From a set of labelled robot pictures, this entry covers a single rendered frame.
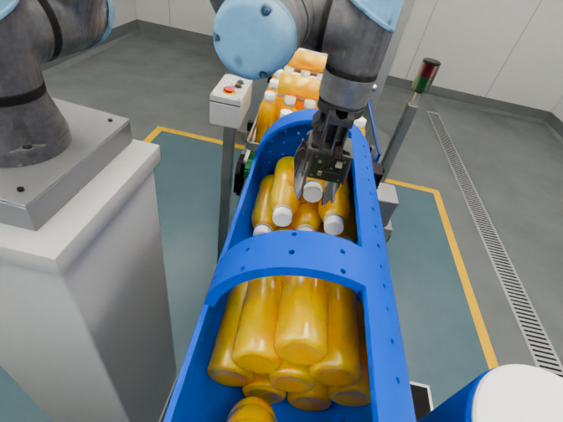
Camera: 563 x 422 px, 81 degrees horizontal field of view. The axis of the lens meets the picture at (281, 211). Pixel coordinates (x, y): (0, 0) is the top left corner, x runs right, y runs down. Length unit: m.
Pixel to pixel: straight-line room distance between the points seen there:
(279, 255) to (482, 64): 5.22
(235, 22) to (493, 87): 5.42
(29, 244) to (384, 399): 0.48
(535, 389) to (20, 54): 0.90
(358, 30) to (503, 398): 0.58
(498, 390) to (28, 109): 0.82
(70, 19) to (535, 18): 5.30
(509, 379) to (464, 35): 4.89
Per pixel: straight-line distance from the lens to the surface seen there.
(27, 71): 0.59
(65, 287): 0.62
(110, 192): 0.62
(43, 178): 0.59
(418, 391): 1.69
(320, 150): 0.51
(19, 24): 0.58
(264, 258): 0.42
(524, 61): 5.69
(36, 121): 0.61
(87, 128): 0.70
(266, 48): 0.34
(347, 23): 0.47
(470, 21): 5.31
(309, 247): 0.42
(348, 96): 0.49
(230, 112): 1.11
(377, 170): 1.08
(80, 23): 0.65
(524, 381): 0.73
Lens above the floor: 1.53
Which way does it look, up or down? 41 degrees down
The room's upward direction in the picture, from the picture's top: 12 degrees clockwise
